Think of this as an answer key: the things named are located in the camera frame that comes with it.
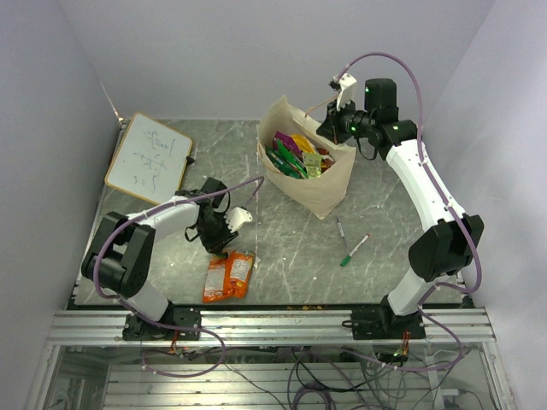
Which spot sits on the orange snack bag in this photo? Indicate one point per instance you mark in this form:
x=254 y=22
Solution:
x=228 y=277

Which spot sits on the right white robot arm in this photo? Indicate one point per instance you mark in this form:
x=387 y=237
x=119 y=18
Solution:
x=450 y=235

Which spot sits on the yellow framed whiteboard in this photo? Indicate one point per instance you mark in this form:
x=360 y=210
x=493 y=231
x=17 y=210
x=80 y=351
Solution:
x=150 y=160

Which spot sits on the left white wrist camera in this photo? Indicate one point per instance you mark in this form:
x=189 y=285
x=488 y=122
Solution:
x=237 y=217

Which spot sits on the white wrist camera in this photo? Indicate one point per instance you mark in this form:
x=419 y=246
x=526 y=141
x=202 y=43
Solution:
x=237 y=217
x=345 y=86

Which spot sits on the purple snack bag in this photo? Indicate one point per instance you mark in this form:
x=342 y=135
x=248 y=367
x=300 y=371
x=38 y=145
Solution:
x=287 y=141

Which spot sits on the beige paper bag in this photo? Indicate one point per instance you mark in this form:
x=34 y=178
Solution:
x=319 y=195

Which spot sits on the green Chuba cassava chips bag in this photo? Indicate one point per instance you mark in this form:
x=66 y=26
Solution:
x=285 y=161

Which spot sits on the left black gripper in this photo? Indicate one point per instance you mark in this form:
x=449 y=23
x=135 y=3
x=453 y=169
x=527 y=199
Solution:
x=217 y=245

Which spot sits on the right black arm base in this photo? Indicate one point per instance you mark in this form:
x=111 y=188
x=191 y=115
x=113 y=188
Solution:
x=379 y=322

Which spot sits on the yellow M&M's bag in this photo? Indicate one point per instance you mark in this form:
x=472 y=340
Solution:
x=304 y=144

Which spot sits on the grey ballpoint pen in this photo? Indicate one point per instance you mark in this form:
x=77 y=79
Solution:
x=341 y=231

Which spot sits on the red snack packet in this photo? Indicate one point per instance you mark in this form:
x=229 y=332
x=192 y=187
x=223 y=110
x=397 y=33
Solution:
x=326 y=159

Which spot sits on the white marker pen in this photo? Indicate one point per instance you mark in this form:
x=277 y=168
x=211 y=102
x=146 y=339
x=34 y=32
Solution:
x=350 y=255

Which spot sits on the light green snack packet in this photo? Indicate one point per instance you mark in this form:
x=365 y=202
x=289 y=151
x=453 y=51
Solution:
x=312 y=163

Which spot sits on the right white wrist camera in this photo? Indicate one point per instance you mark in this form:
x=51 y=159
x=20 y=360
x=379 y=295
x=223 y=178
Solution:
x=345 y=86

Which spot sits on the aluminium rail frame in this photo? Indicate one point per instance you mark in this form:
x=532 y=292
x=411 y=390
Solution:
x=283 y=345

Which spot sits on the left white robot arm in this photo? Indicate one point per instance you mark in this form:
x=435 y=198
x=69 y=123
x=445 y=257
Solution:
x=118 y=259

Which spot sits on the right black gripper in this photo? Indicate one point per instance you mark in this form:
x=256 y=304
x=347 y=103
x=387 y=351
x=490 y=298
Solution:
x=330 y=127

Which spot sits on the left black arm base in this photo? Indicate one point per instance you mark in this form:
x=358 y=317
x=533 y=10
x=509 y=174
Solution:
x=179 y=323

